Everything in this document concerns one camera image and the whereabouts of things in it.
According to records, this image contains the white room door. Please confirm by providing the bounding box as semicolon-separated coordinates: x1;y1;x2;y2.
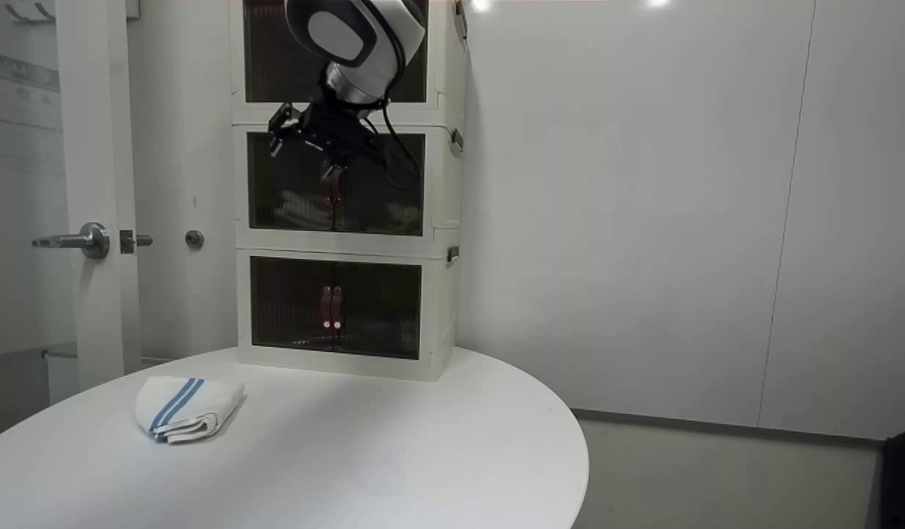
52;0;145;392

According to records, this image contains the metal door latch plate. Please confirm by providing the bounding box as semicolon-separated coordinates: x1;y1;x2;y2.
117;226;157;255

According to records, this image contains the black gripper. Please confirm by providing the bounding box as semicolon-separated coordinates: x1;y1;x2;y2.
299;92;381;191

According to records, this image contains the white three-tier storage cabinet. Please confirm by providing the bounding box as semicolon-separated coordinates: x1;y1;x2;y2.
233;0;474;383

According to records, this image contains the white towel with blue stripes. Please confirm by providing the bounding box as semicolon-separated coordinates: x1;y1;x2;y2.
133;373;246;448

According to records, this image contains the black floor object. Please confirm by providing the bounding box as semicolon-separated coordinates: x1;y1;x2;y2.
876;427;905;529

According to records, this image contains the silver door lever handle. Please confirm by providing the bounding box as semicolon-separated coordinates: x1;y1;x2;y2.
30;220;114;264

